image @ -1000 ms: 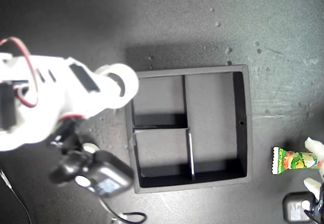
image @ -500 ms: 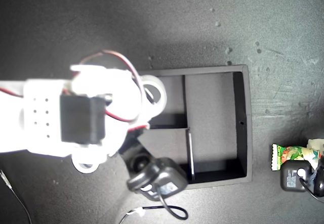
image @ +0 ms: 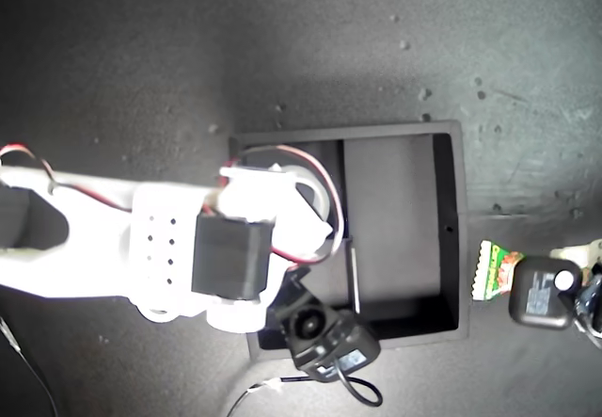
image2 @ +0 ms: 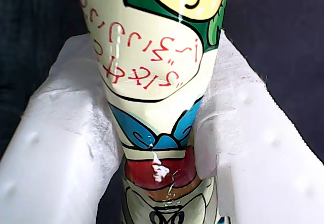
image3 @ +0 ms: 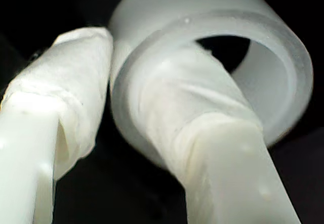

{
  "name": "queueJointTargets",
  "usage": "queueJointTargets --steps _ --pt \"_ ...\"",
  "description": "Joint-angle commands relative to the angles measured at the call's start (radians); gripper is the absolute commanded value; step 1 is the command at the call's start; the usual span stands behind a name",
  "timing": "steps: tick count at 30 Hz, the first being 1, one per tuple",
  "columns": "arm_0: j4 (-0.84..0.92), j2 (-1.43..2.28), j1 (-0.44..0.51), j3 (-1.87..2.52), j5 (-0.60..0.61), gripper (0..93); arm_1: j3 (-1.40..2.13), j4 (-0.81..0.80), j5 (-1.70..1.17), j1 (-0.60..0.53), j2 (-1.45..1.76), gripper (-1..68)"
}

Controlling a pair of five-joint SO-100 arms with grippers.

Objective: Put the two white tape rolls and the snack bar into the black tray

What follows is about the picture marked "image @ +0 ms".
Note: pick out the large white tape roll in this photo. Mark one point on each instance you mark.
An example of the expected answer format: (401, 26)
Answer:
(325, 200)

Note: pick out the green printed snack bar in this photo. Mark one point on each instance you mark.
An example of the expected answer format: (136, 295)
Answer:
(494, 271)

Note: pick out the black compartment tray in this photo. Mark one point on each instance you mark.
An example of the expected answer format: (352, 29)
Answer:
(400, 210)

